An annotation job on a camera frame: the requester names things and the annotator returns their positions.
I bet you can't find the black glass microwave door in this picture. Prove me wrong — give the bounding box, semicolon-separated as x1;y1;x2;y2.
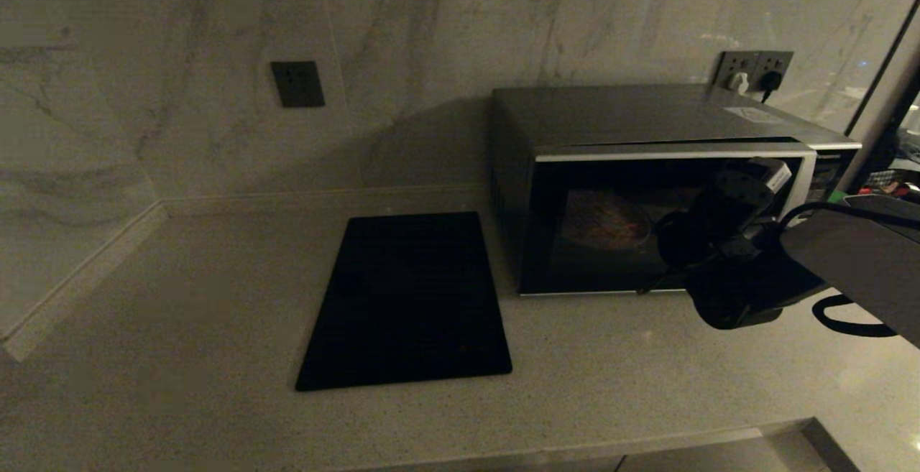
517;144;819;297

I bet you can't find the dark grey single wall socket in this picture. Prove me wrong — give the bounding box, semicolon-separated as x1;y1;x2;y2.
270;61;325;108

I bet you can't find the black wire basket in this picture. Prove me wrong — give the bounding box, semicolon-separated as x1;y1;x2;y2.
862;169;920;203

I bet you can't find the grey double wall socket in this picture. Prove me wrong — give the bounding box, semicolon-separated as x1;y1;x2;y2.
714;50;795;96

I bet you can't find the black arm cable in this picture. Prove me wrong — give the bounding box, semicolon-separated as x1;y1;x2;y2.
780;201;920;338
636;269;687;295

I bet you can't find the black glass induction cooktop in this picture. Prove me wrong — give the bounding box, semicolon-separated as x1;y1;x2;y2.
295;212;513;392

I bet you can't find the light purple plate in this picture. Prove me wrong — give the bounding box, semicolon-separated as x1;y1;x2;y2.
561;190;653;251

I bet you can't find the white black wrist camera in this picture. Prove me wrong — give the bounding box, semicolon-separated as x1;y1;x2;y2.
746;157;794;194

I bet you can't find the silver Panasonic microwave oven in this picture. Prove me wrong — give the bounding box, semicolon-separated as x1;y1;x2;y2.
490;85;863;295

